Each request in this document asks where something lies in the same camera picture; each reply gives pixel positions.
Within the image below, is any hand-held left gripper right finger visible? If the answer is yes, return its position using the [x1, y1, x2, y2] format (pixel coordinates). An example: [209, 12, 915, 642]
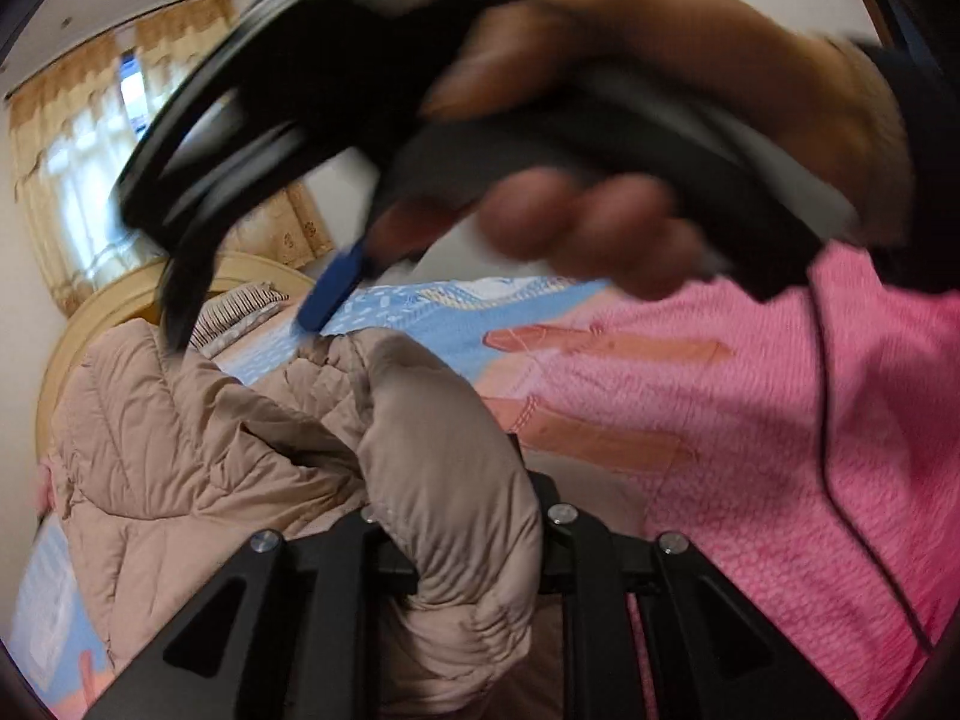
[510, 431, 860, 720]

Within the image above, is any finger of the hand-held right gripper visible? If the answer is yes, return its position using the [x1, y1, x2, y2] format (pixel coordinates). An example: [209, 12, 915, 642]
[154, 236, 226, 351]
[298, 236, 376, 336]

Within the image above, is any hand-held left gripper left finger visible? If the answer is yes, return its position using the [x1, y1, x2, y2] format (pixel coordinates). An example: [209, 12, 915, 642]
[82, 506, 421, 720]

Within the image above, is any beige puffer jacket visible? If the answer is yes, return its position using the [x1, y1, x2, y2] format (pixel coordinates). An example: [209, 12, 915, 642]
[34, 326, 647, 720]

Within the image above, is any person's right forearm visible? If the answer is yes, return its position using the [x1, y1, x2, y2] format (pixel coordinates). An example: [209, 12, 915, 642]
[821, 34, 957, 297]

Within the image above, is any person's right hand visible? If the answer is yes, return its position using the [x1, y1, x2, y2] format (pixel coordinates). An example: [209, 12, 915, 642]
[371, 0, 852, 302]

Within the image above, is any striped pillow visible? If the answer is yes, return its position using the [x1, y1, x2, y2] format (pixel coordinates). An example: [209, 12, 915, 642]
[187, 281, 291, 353]

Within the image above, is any cream wooden headboard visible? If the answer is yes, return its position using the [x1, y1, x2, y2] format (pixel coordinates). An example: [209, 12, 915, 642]
[36, 251, 320, 458]

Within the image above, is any window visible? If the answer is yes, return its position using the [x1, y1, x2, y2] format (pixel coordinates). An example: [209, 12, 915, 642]
[118, 47, 152, 130]

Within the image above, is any beige patterned curtain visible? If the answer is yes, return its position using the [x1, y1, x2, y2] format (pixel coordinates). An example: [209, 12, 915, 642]
[7, 0, 336, 317]

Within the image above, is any blue and pink printed blanket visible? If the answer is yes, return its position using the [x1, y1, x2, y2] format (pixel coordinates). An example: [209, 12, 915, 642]
[4, 244, 957, 720]

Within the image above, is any pink folded cloth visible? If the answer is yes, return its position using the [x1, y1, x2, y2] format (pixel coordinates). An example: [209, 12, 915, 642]
[34, 461, 58, 522]

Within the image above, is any black cable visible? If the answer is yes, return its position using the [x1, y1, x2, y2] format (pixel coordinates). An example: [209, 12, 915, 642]
[812, 298, 932, 652]

